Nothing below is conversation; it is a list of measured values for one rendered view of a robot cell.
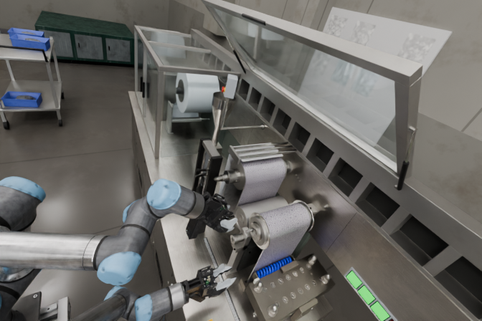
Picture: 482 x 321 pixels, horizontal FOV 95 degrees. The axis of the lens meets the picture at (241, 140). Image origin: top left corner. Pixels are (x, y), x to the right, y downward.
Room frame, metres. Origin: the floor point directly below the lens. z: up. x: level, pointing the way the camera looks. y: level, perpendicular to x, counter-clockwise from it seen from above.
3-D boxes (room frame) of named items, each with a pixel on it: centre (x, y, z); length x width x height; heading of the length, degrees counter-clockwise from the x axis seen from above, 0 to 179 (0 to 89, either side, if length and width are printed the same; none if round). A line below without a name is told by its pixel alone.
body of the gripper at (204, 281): (0.41, 0.00, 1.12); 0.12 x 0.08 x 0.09; 126
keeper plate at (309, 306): (0.50, -0.48, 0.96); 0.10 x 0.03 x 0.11; 126
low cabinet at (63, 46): (5.39, 4.27, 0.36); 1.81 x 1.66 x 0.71; 130
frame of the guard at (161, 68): (1.89, 0.72, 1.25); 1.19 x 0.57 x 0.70; 36
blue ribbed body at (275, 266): (0.62, -0.32, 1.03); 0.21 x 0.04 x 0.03; 126
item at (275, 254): (0.64, -0.31, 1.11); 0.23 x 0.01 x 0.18; 126
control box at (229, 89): (1.08, 0.13, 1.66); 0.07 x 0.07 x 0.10; 10
